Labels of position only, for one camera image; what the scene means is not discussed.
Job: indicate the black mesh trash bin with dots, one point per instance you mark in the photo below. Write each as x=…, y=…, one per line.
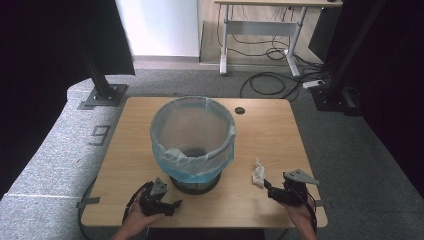
x=195, y=186

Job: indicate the blue plastic bin bag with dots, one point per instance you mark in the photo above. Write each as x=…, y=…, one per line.
x=186, y=166

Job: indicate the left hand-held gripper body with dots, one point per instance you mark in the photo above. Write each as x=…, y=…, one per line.
x=151, y=199

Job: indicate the black curtain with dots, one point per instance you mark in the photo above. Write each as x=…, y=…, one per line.
x=396, y=83
x=40, y=66

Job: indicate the black computer case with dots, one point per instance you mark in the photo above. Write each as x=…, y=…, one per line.
x=325, y=33

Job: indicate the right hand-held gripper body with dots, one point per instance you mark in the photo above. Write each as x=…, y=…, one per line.
x=297, y=186

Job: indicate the white frame desk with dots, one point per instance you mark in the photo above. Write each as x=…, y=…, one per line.
x=260, y=28

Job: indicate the person's left hand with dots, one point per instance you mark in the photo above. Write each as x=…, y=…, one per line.
x=140, y=218

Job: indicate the black metal stand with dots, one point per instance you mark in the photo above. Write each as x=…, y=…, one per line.
x=336, y=90
x=101, y=90

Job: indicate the person's right hand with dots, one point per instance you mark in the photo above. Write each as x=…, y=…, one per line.
x=300, y=213

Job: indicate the grey tape strip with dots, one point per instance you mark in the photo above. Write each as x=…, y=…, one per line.
x=324, y=203
x=88, y=201

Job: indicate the white power strip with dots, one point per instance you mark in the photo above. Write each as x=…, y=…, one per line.
x=313, y=84

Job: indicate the white tissue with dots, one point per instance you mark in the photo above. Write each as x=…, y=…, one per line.
x=258, y=175

